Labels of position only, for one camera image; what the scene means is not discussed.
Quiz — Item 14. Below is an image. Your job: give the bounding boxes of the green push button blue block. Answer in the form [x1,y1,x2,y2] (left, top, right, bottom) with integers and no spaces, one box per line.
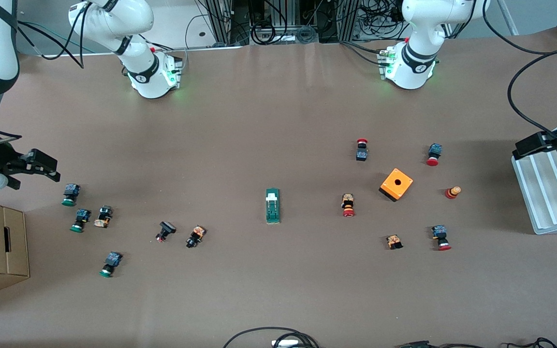
[99,251,123,278]
[62,183,81,207]
[70,208,91,233]

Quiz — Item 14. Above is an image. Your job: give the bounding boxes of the white ridged tray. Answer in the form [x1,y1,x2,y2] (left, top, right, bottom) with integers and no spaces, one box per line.
[511,123,557,235]

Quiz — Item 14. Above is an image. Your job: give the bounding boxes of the black push button orange block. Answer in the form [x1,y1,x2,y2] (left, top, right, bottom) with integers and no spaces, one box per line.
[93,205,114,229]

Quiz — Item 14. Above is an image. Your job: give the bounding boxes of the red mushroom button blue block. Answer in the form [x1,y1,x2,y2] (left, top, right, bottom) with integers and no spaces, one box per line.
[425,143,443,167]
[431,225,452,251]

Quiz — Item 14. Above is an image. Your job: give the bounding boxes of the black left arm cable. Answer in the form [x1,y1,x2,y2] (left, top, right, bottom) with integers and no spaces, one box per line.
[507,51,557,148]

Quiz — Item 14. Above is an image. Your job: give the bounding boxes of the black square-head switch red base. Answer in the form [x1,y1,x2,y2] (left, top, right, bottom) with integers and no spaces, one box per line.
[155,221,177,243]

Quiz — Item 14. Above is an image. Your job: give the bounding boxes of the orange button enclosure box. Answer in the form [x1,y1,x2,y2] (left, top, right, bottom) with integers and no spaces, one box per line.
[379,168,414,203]

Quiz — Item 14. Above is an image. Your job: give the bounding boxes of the black selector switch orange block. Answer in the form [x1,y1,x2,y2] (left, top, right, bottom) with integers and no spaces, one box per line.
[185,225,206,249]

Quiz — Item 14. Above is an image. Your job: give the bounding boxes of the thin black cable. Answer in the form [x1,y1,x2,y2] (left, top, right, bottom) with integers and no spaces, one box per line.
[395,337,557,348]

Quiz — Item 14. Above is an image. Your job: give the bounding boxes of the black cable loop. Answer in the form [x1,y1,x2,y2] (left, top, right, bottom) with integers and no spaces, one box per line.
[223,327,320,348]

